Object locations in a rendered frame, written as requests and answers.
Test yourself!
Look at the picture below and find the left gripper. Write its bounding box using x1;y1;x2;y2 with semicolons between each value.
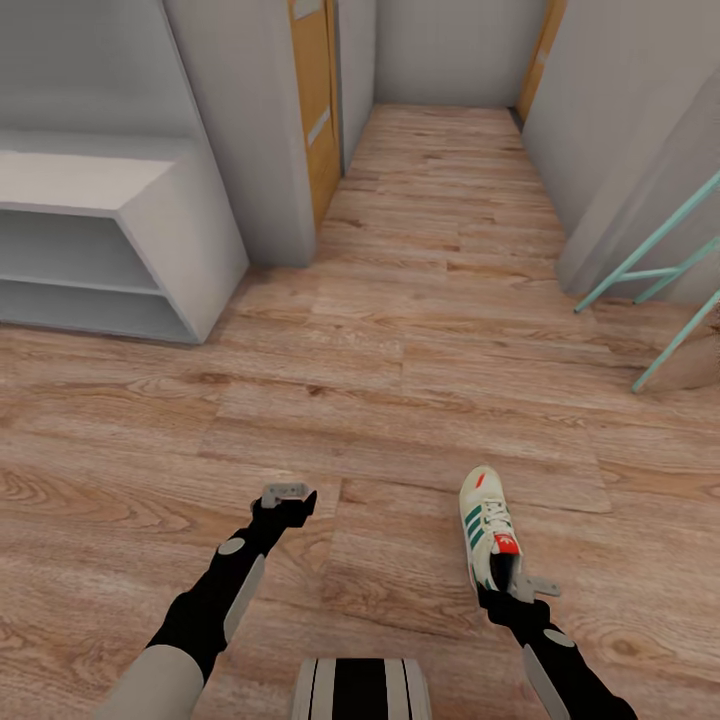
252;491;317;541

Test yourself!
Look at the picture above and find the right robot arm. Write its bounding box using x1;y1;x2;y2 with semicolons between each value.
477;573;639;720

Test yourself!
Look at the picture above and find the gym shoe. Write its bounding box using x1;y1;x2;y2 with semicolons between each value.
459;465;523;593

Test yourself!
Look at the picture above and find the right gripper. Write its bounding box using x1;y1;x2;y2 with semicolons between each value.
477;583;551;635

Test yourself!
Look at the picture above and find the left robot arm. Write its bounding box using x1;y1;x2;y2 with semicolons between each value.
86;483;317;720

